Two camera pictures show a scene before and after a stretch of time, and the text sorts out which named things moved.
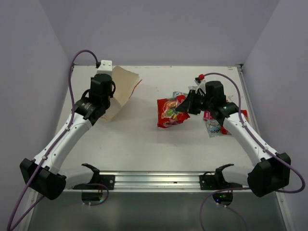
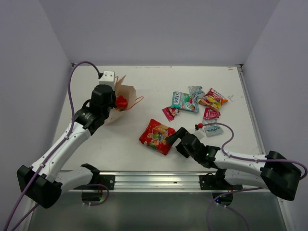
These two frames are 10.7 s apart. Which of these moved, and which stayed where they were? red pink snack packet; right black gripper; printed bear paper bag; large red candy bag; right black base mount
Moved: printed bear paper bag; right black gripper; large red candy bag
Stayed: right black base mount; red pink snack packet
